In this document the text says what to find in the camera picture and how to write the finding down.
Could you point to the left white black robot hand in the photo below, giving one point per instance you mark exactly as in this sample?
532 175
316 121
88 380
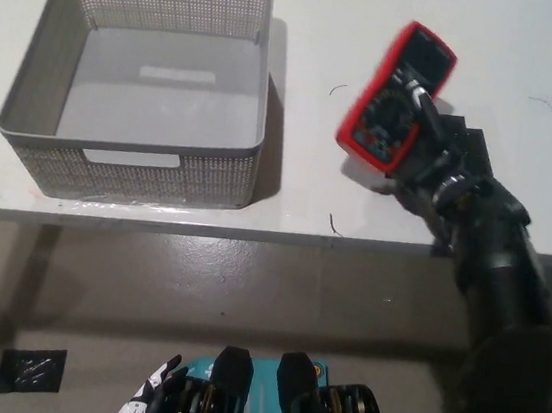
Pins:
152 393

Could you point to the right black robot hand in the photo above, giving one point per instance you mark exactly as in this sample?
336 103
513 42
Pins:
443 156

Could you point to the red digital multimeter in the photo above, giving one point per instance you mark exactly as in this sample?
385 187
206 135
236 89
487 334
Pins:
393 115

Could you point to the black floor foot plate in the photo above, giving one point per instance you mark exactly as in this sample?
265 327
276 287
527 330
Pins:
34 370

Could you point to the black teal robot torso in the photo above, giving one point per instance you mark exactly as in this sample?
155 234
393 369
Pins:
293 395

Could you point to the grey perforated plastic basket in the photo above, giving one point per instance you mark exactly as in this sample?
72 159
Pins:
163 97

